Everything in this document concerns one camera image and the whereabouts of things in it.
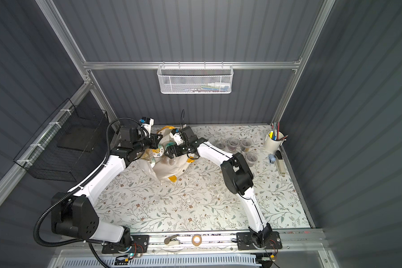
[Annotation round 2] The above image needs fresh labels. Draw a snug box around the white canvas tote bag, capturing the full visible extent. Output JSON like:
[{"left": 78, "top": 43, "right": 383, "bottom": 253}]
[{"left": 137, "top": 126, "right": 195, "bottom": 183}]

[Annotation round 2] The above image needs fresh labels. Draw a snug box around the orange label seed jar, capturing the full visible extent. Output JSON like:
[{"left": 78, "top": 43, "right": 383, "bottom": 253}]
[{"left": 227, "top": 138, "right": 240, "bottom": 152}]

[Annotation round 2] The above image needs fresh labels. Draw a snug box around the clear lid seed jar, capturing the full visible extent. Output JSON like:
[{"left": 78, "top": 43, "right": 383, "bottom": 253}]
[{"left": 240, "top": 138, "right": 252, "bottom": 153}]

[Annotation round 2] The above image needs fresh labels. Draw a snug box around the sunflower bottom seed jar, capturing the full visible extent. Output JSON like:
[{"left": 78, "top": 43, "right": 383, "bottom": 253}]
[{"left": 152, "top": 146, "right": 164, "bottom": 158}]

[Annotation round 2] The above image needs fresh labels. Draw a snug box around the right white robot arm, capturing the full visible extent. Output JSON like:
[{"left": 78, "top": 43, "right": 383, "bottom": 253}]
[{"left": 164, "top": 126, "right": 272, "bottom": 249}]

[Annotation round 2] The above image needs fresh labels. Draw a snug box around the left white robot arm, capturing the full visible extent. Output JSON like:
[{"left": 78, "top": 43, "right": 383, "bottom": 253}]
[{"left": 33, "top": 124, "right": 163, "bottom": 249}]

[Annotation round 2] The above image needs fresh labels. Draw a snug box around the white pen cup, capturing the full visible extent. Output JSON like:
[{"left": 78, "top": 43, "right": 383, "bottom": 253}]
[{"left": 264, "top": 122, "right": 288, "bottom": 154}]

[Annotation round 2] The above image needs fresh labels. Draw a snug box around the grey stapler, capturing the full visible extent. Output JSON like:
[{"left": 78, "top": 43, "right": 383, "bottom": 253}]
[{"left": 275, "top": 150, "right": 286, "bottom": 176}]

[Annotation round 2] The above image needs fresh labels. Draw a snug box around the masking tape roll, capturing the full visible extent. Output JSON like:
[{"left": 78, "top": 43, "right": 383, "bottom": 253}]
[{"left": 192, "top": 234, "right": 202, "bottom": 247}]

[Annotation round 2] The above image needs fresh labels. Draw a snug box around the beige tape dispenser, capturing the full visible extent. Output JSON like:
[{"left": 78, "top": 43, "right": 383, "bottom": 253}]
[{"left": 164, "top": 234, "right": 180, "bottom": 246}]

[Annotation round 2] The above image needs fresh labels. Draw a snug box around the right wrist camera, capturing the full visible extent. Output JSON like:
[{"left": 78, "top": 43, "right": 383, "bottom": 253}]
[{"left": 173, "top": 132, "right": 184, "bottom": 145}]

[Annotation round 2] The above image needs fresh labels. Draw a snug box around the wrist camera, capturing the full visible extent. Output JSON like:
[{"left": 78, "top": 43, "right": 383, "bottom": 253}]
[
  {"left": 173, "top": 132, "right": 184, "bottom": 145},
  {"left": 140, "top": 117, "right": 154, "bottom": 134}
]

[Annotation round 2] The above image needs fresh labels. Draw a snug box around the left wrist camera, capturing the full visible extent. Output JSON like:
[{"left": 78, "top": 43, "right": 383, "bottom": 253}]
[{"left": 140, "top": 117, "right": 154, "bottom": 134}]

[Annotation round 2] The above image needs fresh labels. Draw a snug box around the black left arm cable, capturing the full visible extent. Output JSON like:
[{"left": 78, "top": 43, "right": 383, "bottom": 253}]
[{"left": 32, "top": 117, "right": 145, "bottom": 268}]

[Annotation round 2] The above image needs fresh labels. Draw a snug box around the black wire side basket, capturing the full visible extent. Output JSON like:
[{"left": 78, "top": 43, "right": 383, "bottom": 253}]
[{"left": 13, "top": 103, "right": 109, "bottom": 183}]

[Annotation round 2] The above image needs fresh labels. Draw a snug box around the white wire wall basket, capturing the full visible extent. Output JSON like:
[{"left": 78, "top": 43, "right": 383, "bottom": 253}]
[{"left": 157, "top": 66, "right": 234, "bottom": 94}]

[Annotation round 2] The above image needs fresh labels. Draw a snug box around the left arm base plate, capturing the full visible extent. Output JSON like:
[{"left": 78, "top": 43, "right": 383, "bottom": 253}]
[{"left": 101, "top": 235, "right": 150, "bottom": 254}]

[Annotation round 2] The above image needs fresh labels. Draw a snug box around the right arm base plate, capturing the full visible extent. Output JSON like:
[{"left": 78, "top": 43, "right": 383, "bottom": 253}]
[{"left": 231, "top": 231, "right": 283, "bottom": 251}]

